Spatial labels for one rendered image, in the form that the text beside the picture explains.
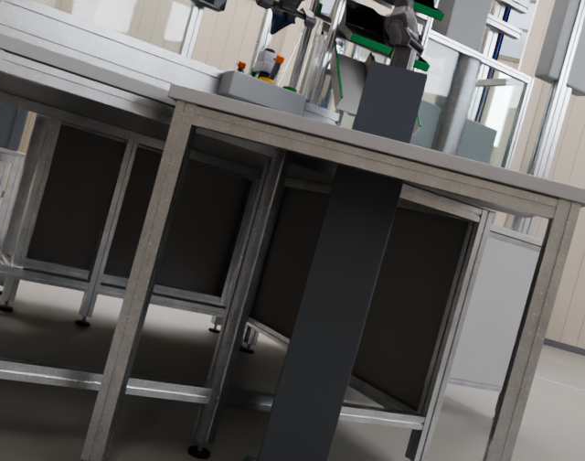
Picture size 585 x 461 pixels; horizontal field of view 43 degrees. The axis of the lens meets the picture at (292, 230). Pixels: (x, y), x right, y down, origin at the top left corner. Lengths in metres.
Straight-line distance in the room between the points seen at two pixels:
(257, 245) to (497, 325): 1.79
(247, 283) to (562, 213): 0.79
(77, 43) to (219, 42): 8.22
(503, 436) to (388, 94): 0.80
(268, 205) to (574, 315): 8.05
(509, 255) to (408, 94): 1.74
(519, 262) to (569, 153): 6.33
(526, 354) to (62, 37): 1.21
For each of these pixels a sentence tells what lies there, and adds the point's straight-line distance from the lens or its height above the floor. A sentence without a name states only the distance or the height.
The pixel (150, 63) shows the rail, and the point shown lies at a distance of 1.84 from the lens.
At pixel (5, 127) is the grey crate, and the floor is 0.71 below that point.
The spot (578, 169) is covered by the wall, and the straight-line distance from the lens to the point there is 9.76.
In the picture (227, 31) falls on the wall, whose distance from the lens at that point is 10.01.
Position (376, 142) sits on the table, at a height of 0.85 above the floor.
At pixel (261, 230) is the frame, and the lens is 1.89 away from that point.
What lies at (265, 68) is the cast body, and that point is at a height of 1.03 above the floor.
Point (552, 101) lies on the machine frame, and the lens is 3.60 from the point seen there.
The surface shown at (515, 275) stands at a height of 0.67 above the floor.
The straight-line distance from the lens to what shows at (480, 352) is 3.44.
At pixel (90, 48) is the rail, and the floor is 0.90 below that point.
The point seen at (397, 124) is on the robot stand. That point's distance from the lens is 1.79.
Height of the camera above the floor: 0.64
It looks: 1 degrees down
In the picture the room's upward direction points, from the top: 15 degrees clockwise
